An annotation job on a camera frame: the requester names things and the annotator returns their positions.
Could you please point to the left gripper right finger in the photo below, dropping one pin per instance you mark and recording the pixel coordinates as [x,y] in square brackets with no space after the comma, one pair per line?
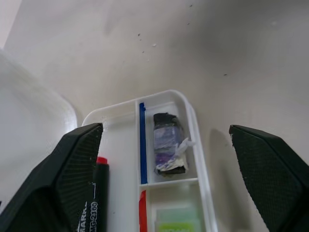
[272,174]

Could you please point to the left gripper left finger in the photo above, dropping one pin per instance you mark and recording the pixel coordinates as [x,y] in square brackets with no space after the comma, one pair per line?
[48,183]

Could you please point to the black marker with red cap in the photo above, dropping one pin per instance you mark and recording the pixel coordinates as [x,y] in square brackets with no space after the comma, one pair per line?
[99,193]

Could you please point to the green highlighter pen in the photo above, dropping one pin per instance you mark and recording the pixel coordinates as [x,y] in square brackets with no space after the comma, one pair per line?
[178,224]

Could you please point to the black eraser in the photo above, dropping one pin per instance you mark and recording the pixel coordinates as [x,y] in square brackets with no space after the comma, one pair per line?
[166,135]

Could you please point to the white open pencil case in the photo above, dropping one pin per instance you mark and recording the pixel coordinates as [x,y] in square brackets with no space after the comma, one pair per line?
[123,145]

